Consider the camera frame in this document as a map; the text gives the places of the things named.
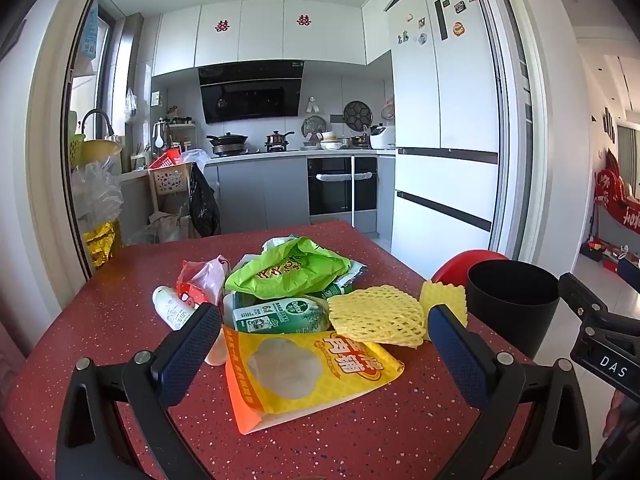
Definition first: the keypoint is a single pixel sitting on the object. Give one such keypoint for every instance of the stack of bowls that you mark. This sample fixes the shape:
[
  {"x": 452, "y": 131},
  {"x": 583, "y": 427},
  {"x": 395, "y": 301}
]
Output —
[{"x": 331, "y": 142}]

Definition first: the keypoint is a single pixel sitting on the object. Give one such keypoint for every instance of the red basket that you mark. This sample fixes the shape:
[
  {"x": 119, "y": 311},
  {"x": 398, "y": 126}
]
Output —
[{"x": 165, "y": 159}]

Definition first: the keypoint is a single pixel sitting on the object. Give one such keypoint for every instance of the black built-in oven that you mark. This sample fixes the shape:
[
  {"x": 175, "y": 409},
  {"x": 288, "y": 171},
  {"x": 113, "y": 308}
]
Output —
[{"x": 340, "y": 185}]

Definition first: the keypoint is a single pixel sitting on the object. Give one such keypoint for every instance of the curved kitchen faucet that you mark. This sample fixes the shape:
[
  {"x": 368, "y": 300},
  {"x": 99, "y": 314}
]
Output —
[{"x": 95, "y": 112}]

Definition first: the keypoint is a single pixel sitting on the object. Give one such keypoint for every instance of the white upper cabinets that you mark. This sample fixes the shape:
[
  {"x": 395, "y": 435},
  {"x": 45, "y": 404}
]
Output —
[{"x": 260, "y": 40}]

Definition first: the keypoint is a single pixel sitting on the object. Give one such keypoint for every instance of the large yellow foam net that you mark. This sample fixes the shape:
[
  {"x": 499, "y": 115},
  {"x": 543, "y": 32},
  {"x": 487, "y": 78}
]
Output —
[{"x": 375, "y": 315}]

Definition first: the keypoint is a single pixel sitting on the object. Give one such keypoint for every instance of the green white soap pack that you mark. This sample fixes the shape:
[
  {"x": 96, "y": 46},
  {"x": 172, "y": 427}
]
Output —
[{"x": 280, "y": 315}]

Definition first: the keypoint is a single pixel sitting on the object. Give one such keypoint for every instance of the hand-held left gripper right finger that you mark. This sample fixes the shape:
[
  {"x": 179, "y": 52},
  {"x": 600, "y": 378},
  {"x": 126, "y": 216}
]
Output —
[{"x": 452, "y": 345}]

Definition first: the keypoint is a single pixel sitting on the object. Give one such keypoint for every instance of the white refrigerator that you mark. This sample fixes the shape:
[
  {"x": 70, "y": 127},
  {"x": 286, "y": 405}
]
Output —
[{"x": 440, "y": 110}]

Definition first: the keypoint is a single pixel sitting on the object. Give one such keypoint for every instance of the black range hood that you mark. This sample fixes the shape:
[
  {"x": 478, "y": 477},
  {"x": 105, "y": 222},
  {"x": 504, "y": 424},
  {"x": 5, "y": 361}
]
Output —
[{"x": 250, "y": 92}]

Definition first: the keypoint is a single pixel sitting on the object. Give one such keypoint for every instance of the green plastic bag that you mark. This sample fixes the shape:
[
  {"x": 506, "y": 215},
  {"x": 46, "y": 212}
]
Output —
[{"x": 285, "y": 270}]

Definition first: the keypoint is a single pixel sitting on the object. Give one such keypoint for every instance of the white plastic bottle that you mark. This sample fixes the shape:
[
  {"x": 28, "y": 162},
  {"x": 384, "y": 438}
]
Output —
[{"x": 170, "y": 307}]

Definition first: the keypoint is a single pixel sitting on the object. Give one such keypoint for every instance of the white plastic bag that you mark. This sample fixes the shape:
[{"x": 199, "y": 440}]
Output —
[{"x": 197, "y": 156}]

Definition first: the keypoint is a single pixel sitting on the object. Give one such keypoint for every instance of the countertop spice shelf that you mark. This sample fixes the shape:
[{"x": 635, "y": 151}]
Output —
[{"x": 182, "y": 130}]

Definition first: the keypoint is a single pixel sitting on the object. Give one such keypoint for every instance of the red round stool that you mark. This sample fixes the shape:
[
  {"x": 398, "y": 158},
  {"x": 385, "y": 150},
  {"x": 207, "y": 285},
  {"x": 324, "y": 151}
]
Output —
[{"x": 450, "y": 267}]

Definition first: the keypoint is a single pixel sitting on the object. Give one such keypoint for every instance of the clear plastic bags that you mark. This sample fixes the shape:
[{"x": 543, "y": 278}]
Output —
[{"x": 97, "y": 190}]

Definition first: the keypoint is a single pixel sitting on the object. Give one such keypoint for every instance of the black wok with lid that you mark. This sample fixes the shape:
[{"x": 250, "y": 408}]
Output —
[{"x": 227, "y": 141}]

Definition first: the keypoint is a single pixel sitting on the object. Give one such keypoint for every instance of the grey round plate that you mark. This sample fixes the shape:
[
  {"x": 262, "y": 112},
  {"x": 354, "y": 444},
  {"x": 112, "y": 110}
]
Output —
[{"x": 314, "y": 126}]

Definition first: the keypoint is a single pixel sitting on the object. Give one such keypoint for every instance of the gold foil bag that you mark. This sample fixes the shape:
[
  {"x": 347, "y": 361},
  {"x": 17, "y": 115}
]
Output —
[{"x": 102, "y": 242}]

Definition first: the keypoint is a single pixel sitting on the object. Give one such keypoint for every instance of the black round bin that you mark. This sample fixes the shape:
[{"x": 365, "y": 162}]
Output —
[{"x": 510, "y": 320}]

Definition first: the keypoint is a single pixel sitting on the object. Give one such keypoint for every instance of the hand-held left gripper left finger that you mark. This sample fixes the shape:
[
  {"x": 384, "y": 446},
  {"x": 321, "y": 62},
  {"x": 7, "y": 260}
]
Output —
[{"x": 192, "y": 345}]

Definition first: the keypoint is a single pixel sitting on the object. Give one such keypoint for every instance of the steel cooking pot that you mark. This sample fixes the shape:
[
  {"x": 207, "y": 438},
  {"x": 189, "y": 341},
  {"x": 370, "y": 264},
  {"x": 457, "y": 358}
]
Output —
[{"x": 277, "y": 141}]

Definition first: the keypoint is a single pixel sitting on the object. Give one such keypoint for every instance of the black plastic bag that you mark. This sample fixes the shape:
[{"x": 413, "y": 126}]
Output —
[{"x": 202, "y": 205}]

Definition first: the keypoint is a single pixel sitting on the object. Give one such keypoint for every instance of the small lidded pot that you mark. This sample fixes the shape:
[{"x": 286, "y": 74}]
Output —
[{"x": 361, "y": 141}]

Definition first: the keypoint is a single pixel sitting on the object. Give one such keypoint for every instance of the dark round hanging tray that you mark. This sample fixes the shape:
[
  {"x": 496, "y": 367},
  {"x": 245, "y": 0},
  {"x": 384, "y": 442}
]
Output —
[{"x": 357, "y": 115}]

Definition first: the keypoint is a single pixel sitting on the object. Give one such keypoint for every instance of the yellow basin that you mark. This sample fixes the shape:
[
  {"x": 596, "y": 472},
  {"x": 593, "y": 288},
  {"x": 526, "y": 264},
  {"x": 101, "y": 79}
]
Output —
[{"x": 100, "y": 150}]

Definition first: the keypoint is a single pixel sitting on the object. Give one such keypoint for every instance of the grey lower cabinets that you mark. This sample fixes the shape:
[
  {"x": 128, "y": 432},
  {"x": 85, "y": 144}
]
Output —
[{"x": 260, "y": 192}]

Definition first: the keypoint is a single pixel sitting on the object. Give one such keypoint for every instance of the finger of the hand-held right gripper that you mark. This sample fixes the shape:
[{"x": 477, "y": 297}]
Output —
[{"x": 582, "y": 292}]

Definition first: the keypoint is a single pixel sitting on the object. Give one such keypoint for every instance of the small yellow foam net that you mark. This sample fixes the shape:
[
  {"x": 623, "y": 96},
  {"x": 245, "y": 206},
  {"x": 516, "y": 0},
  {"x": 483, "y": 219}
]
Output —
[{"x": 442, "y": 292}]

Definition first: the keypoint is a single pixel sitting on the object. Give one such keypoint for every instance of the grey plastic wrapper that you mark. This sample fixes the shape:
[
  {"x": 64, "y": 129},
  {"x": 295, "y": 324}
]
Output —
[{"x": 352, "y": 272}]

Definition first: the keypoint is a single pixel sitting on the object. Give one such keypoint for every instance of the pink plastic bag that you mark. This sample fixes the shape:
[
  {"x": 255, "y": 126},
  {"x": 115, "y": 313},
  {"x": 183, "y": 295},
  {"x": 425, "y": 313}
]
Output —
[{"x": 205, "y": 277}]

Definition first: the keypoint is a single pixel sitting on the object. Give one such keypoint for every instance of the yellow snack bag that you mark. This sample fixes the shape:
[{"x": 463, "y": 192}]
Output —
[{"x": 280, "y": 375}]

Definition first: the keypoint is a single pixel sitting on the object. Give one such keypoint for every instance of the wooden storage rack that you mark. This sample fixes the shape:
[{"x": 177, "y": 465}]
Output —
[{"x": 170, "y": 180}]

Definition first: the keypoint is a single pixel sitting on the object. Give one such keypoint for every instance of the red printed cloth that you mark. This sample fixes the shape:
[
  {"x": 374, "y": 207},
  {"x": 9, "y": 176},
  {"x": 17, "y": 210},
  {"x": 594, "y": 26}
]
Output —
[{"x": 615, "y": 195}]

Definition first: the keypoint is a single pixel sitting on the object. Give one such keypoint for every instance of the red paper cutout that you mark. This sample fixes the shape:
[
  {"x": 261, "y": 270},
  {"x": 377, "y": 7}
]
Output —
[
  {"x": 303, "y": 20},
  {"x": 222, "y": 26}
]

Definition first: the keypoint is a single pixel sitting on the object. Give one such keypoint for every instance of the white rice cooker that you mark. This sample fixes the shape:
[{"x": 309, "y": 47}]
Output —
[{"x": 382, "y": 136}]

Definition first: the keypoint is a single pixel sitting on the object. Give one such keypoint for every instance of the group of fridge magnets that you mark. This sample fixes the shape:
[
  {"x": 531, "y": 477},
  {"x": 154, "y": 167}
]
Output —
[{"x": 457, "y": 29}]

